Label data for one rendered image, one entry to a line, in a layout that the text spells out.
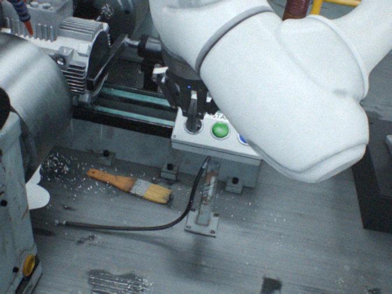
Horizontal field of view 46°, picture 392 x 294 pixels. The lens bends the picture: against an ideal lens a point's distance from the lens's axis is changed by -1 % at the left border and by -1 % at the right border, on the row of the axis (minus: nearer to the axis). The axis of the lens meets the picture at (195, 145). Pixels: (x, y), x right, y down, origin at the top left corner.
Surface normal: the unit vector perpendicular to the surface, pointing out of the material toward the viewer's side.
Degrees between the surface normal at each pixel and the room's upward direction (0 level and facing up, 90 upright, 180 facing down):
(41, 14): 90
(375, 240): 0
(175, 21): 102
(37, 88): 51
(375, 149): 2
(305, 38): 28
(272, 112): 70
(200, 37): 80
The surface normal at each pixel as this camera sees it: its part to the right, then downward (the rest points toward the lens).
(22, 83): 0.76, -0.44
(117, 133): -0.17, 0.58
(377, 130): 0.11, -0.80
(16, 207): 0.98, 0.20
